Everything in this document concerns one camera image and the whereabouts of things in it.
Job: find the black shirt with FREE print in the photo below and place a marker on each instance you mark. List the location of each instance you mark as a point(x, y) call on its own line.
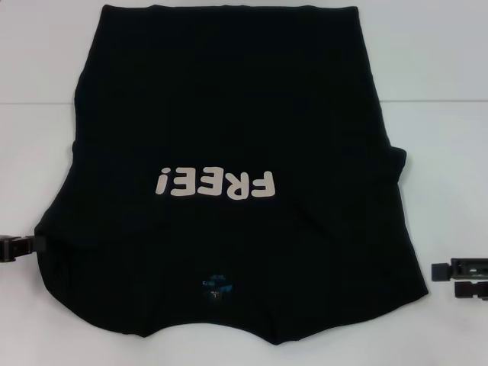
point(228, 114)

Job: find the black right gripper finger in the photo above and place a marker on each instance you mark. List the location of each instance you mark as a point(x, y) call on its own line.
point(470, 289)
point(440, 271)

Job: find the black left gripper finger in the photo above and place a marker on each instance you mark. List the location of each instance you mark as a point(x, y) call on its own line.
point(19, 246)

